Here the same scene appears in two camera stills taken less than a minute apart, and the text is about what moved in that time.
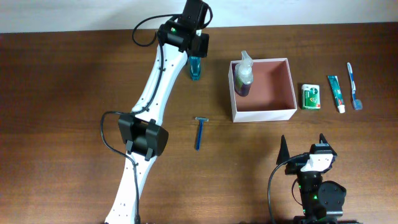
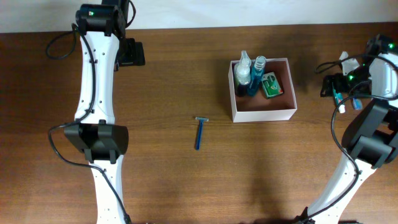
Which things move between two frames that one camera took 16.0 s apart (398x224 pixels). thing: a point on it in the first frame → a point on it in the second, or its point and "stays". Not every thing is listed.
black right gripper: (295, 167) → (340, 79)
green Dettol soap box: (310, 97) → (271, 85)
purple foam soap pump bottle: (244, 74) stays
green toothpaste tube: (337, 91) stays
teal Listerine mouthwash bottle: (194, 68) → (256, 82)
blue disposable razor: (201, 119) stays
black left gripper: (203, 51) → (136, 55)
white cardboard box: (272, 96) stays
